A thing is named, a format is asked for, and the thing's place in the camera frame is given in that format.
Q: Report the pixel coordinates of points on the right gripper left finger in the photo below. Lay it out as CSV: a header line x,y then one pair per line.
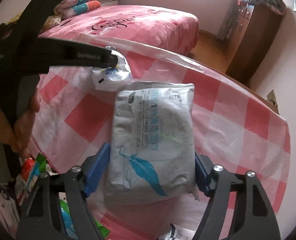
x,y
80,182

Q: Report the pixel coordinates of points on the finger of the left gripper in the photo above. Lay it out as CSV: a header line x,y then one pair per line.
x,y
51,52

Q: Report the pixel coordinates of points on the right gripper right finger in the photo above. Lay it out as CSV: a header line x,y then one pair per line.
x,y
216,183

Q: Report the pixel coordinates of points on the white blue snack pouch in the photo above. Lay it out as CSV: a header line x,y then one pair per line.
x,y
113,78

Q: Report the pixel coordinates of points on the grey wet wipes pack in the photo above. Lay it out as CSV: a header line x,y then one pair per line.
x,y
152,155

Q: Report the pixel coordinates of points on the person's left hand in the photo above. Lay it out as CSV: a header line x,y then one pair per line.
x,y
18,136

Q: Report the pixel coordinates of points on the lower rolled colourful blanket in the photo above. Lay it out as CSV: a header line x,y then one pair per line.
x,y
79,9

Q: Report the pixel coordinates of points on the blue green snack wrapper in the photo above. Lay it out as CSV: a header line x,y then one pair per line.
x,y
69,225

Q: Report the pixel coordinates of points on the red white snack wrapper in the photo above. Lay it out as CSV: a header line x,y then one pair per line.
x,y
30,171

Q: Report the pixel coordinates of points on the pink checked tablecloth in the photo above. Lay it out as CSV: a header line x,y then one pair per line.
x,y
231,126

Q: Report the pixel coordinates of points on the pink bed with bedspread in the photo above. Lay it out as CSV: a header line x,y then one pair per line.
x,y
164,28

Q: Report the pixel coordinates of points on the grey curtain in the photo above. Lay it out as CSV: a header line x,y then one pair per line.
x,y
226,24

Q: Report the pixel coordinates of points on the brown wooden dresser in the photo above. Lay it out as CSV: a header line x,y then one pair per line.
x,y
252,35

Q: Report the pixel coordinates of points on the wall power socket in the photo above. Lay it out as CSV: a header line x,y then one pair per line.
x,y
271,99

